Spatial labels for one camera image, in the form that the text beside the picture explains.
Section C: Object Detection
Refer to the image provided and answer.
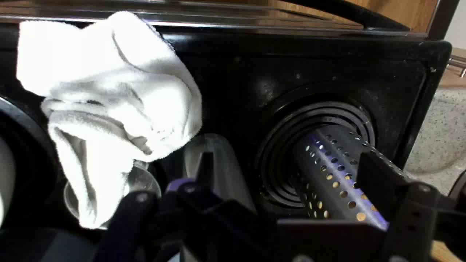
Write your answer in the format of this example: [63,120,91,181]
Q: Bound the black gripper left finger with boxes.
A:
[94,152,245,262]

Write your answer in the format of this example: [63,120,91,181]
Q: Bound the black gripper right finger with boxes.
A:
[362,146,466,262]

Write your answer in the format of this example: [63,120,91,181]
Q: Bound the perforated steel utensil holder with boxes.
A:
[290,123,391,232]

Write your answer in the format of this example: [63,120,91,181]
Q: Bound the black electric stove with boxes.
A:
[0,0,453,262]

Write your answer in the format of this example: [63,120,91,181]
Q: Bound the white cloth towel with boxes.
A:
[15,11,204,230]

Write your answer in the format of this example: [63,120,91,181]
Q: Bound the wooden base cabinets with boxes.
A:
[276,0,442,35]

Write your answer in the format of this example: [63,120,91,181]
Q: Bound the small white ceramic bowl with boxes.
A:
[0,136,18,227]

